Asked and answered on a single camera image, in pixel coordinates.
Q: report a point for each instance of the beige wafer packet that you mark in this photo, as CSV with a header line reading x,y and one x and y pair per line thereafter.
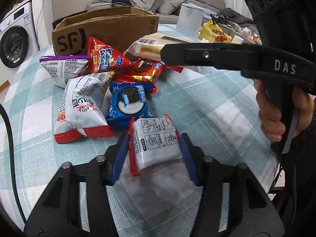
x,y
149,46

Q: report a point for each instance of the pile of dark clothes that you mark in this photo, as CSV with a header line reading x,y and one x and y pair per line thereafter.
x,y
141,4

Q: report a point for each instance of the red crisp snack bag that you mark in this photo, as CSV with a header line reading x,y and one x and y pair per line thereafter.
x,y
104,58

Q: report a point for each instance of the yellow plastic bag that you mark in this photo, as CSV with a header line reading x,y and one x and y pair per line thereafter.
x,y
212,33

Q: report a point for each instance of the white noodle snack bag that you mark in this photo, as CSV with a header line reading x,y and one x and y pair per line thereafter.
x,y
80,113

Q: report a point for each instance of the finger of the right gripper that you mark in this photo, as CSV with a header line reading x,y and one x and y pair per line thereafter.
x,y
204,54

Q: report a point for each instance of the white trash bin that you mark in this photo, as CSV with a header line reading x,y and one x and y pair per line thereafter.
x,y
190,19

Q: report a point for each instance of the blue oreo cookie packet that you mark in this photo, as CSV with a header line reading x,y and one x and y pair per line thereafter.
x,y
129,99

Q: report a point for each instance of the grey pillow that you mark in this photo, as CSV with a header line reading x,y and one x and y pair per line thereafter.
x,y
167,7

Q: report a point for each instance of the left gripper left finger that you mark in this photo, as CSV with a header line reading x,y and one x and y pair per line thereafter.
x,y
75,201

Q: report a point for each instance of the purple white snack bag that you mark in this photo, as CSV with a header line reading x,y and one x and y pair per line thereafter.
x,y
63,68

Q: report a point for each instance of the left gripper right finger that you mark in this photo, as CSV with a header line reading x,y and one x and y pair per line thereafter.
x,y
251,212

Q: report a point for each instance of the white washing machine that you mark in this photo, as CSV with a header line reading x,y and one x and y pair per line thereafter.
x,y
18,35

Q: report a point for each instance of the dark jacket on counter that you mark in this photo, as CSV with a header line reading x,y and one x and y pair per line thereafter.
x,y
235,17

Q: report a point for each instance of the white red small packet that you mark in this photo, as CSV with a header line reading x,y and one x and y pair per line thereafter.
x,y
152,141

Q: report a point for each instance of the white paper roll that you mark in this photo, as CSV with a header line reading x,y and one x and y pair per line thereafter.
x,y
237,40

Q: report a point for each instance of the red oreo cookie packet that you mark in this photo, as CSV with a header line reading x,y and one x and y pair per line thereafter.
x,y
144,71

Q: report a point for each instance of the right hand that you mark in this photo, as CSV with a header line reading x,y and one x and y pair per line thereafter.
x,y
270,115

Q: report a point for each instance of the brown SF cardboard box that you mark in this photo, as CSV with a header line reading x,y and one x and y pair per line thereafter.
x,y
118,27

